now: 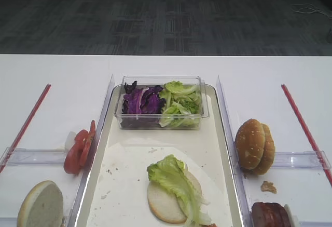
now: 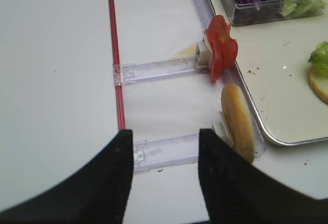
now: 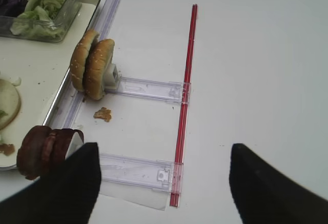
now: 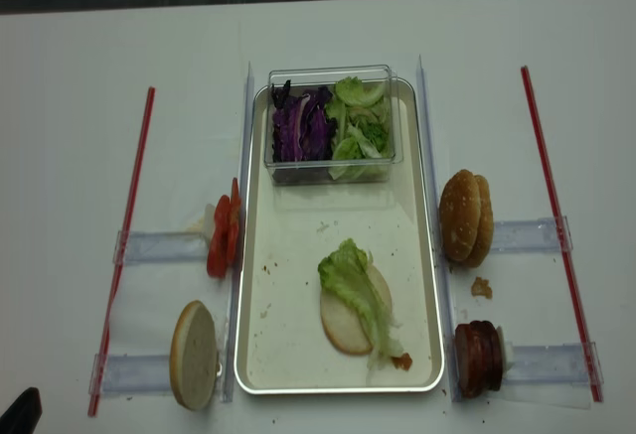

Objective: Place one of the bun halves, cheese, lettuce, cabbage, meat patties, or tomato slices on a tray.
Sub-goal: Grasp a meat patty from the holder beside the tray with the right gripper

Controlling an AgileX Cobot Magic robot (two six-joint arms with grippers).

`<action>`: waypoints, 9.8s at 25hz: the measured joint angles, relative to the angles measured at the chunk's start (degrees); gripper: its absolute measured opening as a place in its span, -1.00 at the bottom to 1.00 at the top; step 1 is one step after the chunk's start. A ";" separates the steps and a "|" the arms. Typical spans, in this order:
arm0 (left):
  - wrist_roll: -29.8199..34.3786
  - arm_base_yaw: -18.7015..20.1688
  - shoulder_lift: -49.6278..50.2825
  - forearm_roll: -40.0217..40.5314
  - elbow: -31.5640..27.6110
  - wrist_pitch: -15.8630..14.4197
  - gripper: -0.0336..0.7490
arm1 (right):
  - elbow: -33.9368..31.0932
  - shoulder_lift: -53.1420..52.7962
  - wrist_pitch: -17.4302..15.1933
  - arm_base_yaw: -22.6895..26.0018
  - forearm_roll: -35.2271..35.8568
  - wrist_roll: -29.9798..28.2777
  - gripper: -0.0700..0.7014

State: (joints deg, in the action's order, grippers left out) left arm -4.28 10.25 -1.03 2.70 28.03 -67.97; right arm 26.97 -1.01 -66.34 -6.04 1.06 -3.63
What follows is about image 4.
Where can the meat patty slice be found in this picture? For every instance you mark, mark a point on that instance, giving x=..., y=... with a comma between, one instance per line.
x=470, y=360

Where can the green lettuce leaf on bun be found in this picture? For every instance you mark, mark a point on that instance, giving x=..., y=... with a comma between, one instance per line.
x=344, y=273

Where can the back tomato slice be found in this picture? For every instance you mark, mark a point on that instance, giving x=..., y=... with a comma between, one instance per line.
x=233, y=227

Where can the tomato slice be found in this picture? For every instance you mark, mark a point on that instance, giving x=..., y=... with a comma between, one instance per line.
x=233, y=227
x=217, y=257

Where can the green lettuce in box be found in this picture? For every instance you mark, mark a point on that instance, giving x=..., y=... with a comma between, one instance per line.
x=363, y=115

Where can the white tomato backstop block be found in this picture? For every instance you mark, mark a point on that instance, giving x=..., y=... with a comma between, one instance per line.
x=208, y=224

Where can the front tomato slice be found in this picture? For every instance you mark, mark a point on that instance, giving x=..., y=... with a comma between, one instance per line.
x=217, y=257

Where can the bread crumb piece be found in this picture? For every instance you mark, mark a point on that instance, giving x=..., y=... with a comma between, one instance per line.
x=481, y=288

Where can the stacked meat patty slices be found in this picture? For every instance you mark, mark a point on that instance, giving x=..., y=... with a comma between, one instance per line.
x=492, y=355

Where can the purple cabbage leaves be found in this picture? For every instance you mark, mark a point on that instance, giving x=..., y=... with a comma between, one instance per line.
x=302, y=131

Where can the clear plastic salad box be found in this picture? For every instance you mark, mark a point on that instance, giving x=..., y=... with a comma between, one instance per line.
x=316, y=172

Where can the cream metal serving tray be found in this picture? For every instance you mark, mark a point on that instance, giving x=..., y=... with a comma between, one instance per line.
x=281, y=347

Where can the bottom bun slice on tray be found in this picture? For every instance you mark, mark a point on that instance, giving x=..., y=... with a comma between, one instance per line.
x=341, y=324

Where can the front sesame bun top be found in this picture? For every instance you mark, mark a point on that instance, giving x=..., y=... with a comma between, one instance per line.
x=459, y=215

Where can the sesame bun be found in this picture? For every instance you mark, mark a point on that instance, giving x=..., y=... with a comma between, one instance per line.
x=459, y=215
x=485, y=229

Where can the rear sesame bun top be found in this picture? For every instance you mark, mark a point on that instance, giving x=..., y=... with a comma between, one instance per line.
x=485, y=229

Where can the left red strip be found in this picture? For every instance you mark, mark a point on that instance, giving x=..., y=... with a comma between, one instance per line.
x=101, y=356

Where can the red strip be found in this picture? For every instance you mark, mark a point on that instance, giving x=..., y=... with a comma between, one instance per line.
x=589, y=352
x=101, y=356

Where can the upper left clear holder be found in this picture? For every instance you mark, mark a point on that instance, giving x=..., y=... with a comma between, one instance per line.
x=138, y=247

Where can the clear holder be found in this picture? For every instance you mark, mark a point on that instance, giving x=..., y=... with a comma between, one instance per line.
x=114, y=375
x=556, y=364
x=138, y=247
x=548, y=235

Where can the orange sauce blob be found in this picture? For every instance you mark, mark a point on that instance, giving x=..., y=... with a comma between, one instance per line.
x=403, y=361

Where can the standing white bun half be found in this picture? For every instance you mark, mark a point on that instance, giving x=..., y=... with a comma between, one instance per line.
x=193, y=357

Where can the upper right clear holder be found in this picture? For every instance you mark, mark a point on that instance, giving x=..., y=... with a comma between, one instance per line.
x=548, y=235

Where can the lower left clear holder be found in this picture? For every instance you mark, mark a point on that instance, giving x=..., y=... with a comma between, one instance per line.
x=114, y=375

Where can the lower right clear holder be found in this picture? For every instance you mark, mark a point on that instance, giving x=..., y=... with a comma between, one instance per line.
x=556, y=364

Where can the right red strip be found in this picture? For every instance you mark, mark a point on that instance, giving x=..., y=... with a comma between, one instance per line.
x=589, y=352

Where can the black object at corner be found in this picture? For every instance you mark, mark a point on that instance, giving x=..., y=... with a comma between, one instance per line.
x=24, y=413

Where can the left clear vertical rail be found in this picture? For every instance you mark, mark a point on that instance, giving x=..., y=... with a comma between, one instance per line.
x=243, y=177

